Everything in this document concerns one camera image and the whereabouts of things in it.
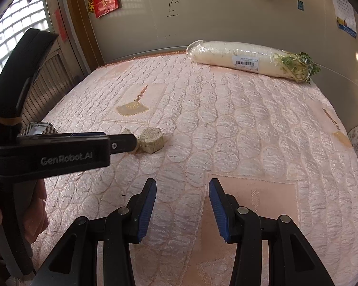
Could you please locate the wrapped white daikon radish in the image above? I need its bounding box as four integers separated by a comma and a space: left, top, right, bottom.
186, 40, 321, 84

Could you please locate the person's left hand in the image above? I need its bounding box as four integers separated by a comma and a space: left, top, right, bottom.
0, 182, 49, 245

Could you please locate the red paper strip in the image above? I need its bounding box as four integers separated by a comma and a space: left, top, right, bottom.
54, 9, 68, 41

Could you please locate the pink quilted bedspread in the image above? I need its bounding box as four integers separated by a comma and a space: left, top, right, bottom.
30, 52, 358, 286

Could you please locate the wooden door frame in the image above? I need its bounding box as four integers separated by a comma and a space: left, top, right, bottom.
63, 0, 105, 75

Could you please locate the wooden slatted panel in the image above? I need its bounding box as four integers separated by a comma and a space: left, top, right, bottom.
21, 40, 78, 132

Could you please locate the striped cardboard box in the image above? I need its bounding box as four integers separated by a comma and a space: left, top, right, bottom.
20, 122, 58, 136

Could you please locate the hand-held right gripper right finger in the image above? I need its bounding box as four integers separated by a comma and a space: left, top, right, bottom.
208, 178, 336, 286

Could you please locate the barred window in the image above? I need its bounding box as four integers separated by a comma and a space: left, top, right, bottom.
0, 0, 53, 84

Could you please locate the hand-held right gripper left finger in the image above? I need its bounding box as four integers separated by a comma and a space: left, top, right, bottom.
31, 178, 157, 286

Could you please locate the wall calendar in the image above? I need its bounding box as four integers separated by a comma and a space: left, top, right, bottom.
328, 0, 357, 38

